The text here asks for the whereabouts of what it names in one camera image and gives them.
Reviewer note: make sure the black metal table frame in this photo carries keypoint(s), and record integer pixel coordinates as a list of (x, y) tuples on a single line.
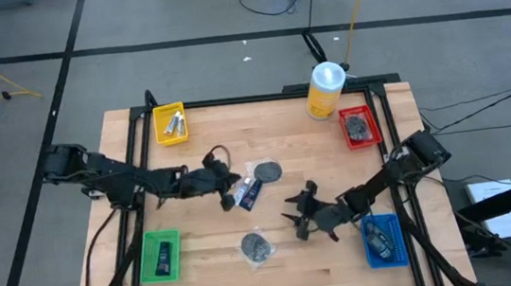
[(251, 99)]

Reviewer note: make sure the small white toiletry tube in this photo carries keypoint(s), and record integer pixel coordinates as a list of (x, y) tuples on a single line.
[(242, 189)]

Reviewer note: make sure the black metal beam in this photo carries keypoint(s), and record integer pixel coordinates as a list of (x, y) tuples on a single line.
[(508, 195)]

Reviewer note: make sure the white yellow-label wipes canister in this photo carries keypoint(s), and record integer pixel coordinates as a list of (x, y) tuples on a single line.
[(324, 93)]

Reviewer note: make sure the white paper stack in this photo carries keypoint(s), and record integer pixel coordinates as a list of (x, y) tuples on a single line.
[(500, 207)]

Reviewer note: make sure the silver toiletry tube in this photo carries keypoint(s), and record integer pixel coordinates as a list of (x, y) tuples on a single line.
[(171, 123), (181, 125)]

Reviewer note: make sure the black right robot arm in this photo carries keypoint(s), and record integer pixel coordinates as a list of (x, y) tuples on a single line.
[(383, 177)]

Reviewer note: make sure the blue plastic basket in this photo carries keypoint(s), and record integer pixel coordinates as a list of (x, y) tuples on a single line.
[(397, 252)]

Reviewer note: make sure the red plastic basket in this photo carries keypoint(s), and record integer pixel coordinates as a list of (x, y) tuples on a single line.
[(376, 140)]

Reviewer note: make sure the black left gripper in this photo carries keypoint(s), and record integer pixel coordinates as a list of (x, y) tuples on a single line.
[(204, 179)]

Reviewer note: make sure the clear packet with black item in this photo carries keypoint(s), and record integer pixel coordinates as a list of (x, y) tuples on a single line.
[(357, 127), (255, 248), (267, 171)]

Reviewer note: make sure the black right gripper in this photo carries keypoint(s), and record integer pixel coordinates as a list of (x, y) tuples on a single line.
[(332, 216)]

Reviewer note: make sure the dark blue toiletry tube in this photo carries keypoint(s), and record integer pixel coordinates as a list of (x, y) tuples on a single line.
[(251, 194), (163, 259)]

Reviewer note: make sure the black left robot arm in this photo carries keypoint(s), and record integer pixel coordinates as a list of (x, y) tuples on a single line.
[(111, 174)]

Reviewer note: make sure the green plastic basket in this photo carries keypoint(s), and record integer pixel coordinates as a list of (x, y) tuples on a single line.
[(150, 268)]

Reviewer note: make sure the yellow plastic basket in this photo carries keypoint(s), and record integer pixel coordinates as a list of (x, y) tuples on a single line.
[(162, 136)]

